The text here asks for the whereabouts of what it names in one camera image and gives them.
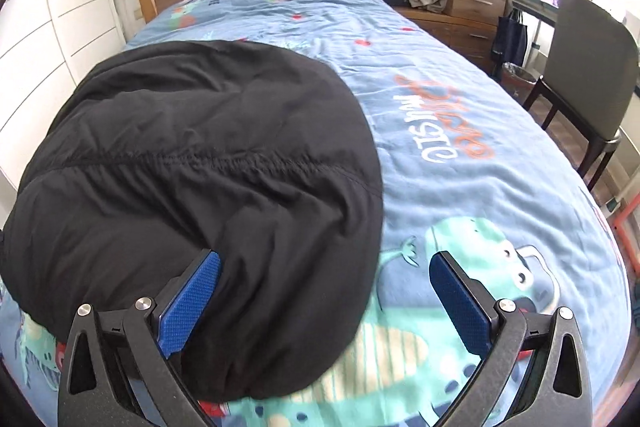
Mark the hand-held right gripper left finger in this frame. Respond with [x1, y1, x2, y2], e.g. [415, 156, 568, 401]
[57, 248, 223, 427]

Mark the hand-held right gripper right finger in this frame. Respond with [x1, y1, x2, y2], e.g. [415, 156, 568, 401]
[429, 251, 593, 427]

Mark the black puffer jacket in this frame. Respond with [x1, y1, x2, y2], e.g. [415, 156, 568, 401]
[0, 39, 385, 403]

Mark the bed with light blue sheet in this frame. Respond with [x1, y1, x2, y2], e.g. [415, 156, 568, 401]
[0, 0, 632, 427]

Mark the mesh waste bin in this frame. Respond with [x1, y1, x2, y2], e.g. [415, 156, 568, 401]
[501, 62, 537, 100]

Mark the grey upholstered chair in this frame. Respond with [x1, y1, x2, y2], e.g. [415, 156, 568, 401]
[524, 0, 640, 192]

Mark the dark blue tote bag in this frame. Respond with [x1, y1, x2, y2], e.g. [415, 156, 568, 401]
[491, 9, 528, 64]

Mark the white wardrobe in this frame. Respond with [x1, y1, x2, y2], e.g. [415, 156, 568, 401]
[0, 0, 126, 188]

